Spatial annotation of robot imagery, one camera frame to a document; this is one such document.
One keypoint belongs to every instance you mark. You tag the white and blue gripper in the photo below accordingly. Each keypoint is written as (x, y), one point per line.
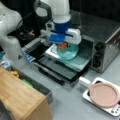
(62, 32)

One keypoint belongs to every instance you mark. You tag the orange carrot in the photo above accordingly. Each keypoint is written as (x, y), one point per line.
(63, 45)

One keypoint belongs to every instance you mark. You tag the pink round plate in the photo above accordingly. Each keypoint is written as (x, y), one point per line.
(104, 95)

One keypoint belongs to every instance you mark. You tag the open oven glass door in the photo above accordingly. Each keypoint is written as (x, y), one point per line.
(57, 71)

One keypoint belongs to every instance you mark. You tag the silver toaster oven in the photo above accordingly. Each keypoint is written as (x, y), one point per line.
(103, 33)

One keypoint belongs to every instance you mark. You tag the black tray bin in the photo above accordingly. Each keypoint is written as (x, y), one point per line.
(39, 87)

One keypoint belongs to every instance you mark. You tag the wooden box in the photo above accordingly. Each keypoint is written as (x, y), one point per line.
(23, 101)

